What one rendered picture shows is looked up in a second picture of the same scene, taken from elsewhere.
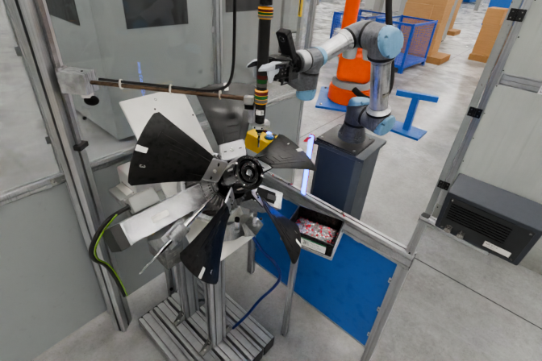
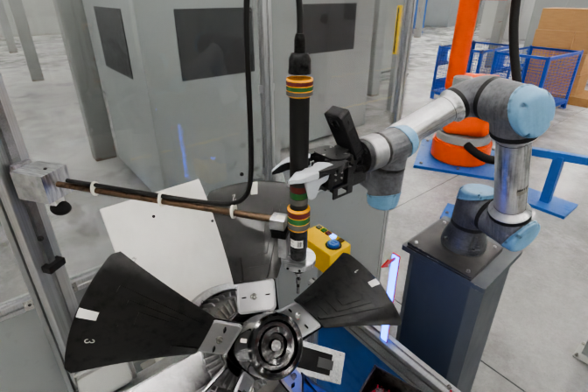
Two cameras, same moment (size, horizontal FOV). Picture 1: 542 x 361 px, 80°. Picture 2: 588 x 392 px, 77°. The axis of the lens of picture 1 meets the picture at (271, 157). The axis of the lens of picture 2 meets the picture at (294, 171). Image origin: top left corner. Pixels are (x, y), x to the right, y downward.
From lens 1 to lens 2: 0.40 m
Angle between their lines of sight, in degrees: 12
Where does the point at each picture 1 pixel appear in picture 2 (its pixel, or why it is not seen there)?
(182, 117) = (195, 226)
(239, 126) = (268, 256)
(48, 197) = (21, 325)
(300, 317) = not seen: outside the picture
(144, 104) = (138, 210)
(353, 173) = (467, 304)
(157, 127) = (115, 278)
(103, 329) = not seen: outside the picture
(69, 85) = (26, 189)
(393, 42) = (537, 112)
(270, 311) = not seen: outside the picture
